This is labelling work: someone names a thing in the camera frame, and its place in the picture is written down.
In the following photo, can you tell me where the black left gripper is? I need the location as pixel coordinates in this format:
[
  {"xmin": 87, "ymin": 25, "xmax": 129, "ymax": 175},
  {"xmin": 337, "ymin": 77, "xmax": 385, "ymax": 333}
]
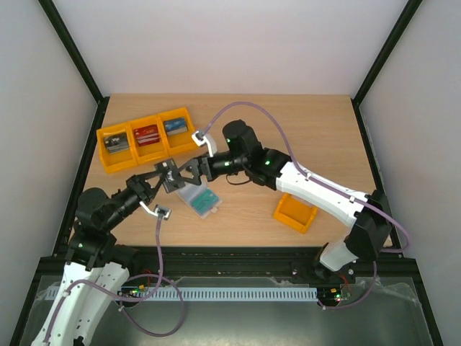
[{"xmin": 103, "ymin": 168, "xmax": 168, "ymax": 231}]

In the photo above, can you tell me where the beige leather card holder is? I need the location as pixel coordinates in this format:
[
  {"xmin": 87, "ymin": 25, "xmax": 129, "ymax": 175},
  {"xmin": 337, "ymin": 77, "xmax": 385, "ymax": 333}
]
[{"xmin": 176, "ymin": 181, "xmax": 222, "ymax": 219}]

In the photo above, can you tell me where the teal green card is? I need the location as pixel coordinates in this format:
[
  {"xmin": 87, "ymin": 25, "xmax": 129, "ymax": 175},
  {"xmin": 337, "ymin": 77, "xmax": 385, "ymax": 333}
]
[{"xmin": 191, "ymin": 189, "xmax": 220, "ymax": 216}]

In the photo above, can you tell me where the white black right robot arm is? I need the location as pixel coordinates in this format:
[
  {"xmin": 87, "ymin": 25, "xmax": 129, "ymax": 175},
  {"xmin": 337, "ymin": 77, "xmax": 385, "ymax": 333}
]
[{"xmin": 184, "ymin": 120, "xmax": 392, "ymax": 283}]

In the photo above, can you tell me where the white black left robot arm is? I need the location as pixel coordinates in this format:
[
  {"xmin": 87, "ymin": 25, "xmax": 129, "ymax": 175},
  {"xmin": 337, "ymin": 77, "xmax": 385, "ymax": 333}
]
[{"xmin": 32, "ymin": 170, "xmax": 166, "ymax": 345}]

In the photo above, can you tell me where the red card stack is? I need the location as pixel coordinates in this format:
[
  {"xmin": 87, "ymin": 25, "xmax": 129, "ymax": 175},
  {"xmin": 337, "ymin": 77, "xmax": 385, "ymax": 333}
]
[{"xmin": 133, "ymin": 124, "xmax": 161, "ymax": 146}]

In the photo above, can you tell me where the blue card stack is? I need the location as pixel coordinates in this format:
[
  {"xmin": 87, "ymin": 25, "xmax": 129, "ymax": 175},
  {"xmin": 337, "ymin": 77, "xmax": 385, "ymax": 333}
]
[{"xmin": 163, "ymin": 117, "xmax": 188, "ymax": 136}]

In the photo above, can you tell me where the black card stack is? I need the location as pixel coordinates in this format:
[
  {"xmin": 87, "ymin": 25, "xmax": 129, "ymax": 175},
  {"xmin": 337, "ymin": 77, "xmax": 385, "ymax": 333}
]
[{"xmin": 104, "ymin": 133, "xmax": 130, "ymax": 154}]

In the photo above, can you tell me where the yellow three-compartment bin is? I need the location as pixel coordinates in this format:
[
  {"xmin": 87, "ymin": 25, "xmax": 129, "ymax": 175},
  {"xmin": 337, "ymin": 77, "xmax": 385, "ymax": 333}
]
[{"xmin": 97, "ymin": 107, "xmax": 197, "ymax": 174}]

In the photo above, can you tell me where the small yellow bin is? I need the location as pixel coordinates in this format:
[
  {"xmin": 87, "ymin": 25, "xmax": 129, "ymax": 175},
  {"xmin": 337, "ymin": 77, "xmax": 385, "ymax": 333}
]
[{"xmin": 273, "ymin": 193, "xmax": 318, "ymax": 234}]

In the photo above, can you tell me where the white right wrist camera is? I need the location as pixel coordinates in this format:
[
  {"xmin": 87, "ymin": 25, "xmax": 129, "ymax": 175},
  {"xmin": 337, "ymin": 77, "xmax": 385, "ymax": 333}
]
[{"xmin": 192, "ymin": 130, "xmax": 218, "ymax": 157}]

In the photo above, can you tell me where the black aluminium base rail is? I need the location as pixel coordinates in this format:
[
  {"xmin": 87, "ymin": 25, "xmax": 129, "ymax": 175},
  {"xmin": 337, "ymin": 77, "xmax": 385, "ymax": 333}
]
[{"xmin": 97, "ymin": 245, "xmax": 357, "ymax": 285}]

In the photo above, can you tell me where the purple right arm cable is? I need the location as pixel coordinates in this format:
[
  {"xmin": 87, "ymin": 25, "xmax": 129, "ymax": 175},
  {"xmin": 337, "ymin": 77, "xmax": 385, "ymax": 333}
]
[{"xmin": 201, "ymin": 101, "xmax": 411, "ymax": 311}]

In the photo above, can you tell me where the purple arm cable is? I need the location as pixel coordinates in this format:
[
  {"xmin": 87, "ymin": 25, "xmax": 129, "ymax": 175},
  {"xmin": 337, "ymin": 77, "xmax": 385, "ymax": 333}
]
[
  {"xmin": 201, "ymin": 101, "xmax": 411, "ymax": 311},
  {"xmin": 42, "ymin": 216, "xmax": 185, "ymax": 346}
]

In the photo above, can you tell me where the white slotted cable duct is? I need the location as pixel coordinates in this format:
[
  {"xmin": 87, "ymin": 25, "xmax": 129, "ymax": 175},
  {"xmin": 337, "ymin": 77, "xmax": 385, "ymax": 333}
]
[{"xmin": 45, "ymin": 283, "xmax": 320, "ymax": 303}]

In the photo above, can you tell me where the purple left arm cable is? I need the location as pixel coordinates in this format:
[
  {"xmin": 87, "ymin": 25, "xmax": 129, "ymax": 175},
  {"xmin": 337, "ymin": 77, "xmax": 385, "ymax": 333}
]
[{"xmin": 42, "ymin": 216, "xmax": 185, "ymax": 346}]

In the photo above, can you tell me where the black left frame post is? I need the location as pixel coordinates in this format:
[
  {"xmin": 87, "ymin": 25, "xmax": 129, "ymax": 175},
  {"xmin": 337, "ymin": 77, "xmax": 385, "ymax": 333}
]
[{"xmin": 37, "ymin": 0, "xmax": 109, "ymax": 105}]

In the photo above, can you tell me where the black frame post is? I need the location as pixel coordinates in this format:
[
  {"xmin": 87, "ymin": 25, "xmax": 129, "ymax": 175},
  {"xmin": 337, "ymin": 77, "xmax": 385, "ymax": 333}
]
[
  {"xmin": 352, "ymin": 0, "xmax": 424, "ymax": 105},
  {"xmin": 37, "ymin": 0, "xmax": 109, "ymax": 105}
]

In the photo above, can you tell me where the black right frame post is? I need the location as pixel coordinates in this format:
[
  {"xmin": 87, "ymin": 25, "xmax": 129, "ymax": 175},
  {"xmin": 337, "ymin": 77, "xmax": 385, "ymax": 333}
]
[{"xmin": 352, "ymin": 0, "xmax": 424, "ymax": 105}]

